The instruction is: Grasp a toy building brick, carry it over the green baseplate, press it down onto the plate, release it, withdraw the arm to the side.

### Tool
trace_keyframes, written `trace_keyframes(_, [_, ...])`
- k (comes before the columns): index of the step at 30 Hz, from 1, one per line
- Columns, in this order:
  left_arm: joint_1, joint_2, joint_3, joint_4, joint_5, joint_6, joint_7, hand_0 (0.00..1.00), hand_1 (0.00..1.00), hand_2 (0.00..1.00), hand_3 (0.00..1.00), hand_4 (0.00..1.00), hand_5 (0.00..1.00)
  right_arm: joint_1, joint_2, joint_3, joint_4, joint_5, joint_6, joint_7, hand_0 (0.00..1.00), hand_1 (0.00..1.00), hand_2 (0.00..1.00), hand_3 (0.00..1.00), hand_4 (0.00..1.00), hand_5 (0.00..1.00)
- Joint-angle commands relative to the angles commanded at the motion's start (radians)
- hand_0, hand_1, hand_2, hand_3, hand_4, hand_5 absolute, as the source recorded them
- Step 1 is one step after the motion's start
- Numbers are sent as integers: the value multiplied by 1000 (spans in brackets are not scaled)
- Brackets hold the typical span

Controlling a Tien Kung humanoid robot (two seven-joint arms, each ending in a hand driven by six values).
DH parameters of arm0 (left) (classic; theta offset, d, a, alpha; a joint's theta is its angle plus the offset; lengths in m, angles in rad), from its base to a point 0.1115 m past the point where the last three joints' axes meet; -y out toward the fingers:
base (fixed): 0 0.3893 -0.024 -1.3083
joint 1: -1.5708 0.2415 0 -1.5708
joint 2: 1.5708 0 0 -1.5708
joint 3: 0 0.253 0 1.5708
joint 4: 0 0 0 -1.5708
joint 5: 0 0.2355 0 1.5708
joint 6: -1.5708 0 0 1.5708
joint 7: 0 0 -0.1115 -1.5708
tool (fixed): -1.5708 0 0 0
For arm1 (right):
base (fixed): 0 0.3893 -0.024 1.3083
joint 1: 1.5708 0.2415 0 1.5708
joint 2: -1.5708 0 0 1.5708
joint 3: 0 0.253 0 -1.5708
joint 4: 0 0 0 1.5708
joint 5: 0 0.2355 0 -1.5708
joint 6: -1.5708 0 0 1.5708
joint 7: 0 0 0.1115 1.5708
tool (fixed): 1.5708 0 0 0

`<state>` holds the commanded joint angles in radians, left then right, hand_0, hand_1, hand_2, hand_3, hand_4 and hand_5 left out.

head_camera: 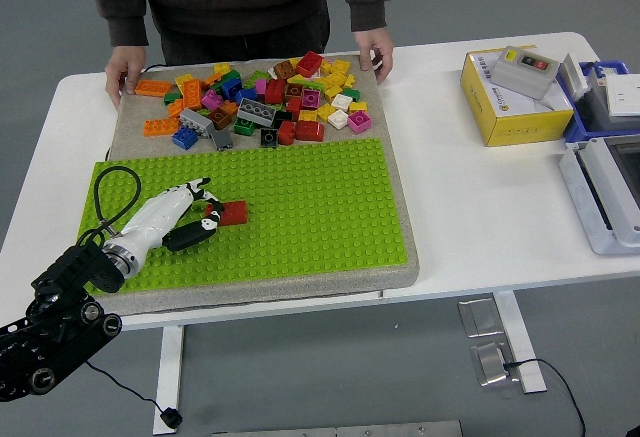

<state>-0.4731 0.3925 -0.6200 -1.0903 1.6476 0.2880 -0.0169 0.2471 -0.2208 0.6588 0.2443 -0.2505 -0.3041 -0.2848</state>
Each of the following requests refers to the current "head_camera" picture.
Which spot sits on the blue plastic bin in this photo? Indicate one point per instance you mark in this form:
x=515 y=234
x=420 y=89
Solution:
x=582 y=133

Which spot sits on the orange small toy brick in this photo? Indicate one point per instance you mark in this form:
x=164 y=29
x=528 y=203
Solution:
x=175 y=107
x=230 y=107

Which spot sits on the magenta toy brick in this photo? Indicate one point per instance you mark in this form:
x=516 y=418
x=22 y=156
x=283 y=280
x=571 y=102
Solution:
x=360 y=121
x=311 y=98

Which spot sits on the white table leg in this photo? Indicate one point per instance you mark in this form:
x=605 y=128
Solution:
x=520 y=347
x=167 y=382

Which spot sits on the grey switch box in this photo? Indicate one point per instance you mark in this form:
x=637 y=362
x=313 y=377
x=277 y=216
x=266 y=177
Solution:
x=520 y=77

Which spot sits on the person's right hand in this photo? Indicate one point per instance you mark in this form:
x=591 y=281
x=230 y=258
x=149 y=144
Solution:
x=125 y=64

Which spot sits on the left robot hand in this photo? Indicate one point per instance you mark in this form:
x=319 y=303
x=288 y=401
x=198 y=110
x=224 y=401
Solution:
x=155 y=217

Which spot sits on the metal floor strip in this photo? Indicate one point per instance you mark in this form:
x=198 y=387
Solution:
x=350 y=429

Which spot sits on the blue toy brick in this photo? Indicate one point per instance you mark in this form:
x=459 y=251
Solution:
x=246 y=94
x=185 y=137
x=231 y=88

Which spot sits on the yellow toy brick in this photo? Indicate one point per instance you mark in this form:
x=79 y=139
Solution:
x=333 y=92
x=222 y=67
x=183 y=79
x=325 y=66
x=307 y=115
x=341 y=66
x=337 y=78
x=358 y=106
x=326 y=112

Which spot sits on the person's right forearm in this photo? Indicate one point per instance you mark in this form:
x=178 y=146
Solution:
x=125 y=17

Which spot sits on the lime green toy brick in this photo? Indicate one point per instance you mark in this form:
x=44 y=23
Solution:
x=257 y=77

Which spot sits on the pink small toy brick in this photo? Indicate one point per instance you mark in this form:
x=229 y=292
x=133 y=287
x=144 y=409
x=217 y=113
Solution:
x=260 y=87

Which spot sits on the light grey long toy brick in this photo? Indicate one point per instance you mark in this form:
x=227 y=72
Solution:
x=196 y=123

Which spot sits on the white toy brick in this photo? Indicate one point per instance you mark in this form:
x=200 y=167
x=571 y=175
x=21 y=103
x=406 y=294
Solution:
x=338 y=118
x=342 y=101

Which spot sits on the silver floor plate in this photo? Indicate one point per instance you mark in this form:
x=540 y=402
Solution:
x=492 y=364
x=480 y=317

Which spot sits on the orange thin toy brick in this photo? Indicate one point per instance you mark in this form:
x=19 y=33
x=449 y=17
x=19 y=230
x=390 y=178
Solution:
x=213 y=78

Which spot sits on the orange long toy brick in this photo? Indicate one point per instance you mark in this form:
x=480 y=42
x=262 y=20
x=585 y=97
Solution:
x=153 y=88
x=161 y=126
x=192 y=93

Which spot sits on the dark grey toy brick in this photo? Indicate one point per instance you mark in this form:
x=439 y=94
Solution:
x=222 y=139

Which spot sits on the dark green toy brick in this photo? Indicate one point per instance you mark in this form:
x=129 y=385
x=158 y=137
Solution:
x=173 y=97
x=351 y=93
x=244 y=126
x=231 y=75

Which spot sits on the white wall socket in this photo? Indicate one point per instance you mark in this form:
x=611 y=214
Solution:
x=625 y=94

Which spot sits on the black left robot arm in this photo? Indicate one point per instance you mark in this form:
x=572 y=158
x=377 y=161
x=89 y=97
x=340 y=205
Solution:
x=50 y=337

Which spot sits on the yellow cardboard box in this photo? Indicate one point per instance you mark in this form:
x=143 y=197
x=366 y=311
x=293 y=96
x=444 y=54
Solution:
x=525 y=127

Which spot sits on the black toy brick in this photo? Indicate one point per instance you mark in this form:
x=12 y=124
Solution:
x=269 y=137
x=281 y=118

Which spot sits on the red long toy brick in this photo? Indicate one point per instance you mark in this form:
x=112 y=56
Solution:
x=235 y=213

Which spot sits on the white plastic component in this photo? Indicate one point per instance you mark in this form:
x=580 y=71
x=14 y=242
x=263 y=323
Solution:
x=575 y=77

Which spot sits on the dark grey plastic component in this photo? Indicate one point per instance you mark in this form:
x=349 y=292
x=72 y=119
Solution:
x=597 y=109

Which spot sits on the light grey junction box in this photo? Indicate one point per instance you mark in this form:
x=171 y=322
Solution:
x=585 y=197

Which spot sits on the white table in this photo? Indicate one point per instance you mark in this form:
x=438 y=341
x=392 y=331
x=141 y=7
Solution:
x=450 y=182

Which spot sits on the green studded baseplate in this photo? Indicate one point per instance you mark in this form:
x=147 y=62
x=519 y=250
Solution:
x=300 y=207

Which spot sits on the person's left hand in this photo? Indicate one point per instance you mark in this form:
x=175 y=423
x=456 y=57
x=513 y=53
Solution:
x=375 y=42

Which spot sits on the grey foam mat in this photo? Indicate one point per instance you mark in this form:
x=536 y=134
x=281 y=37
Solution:
x=300 y=287

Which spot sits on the red small toy brick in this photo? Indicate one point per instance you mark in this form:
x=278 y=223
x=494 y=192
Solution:
x=286 y=133
x=294 y=106

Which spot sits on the brown toy brick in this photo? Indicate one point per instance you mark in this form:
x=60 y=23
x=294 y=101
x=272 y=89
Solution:
x=294 y=89
x=284 y=69
x=220 y=117

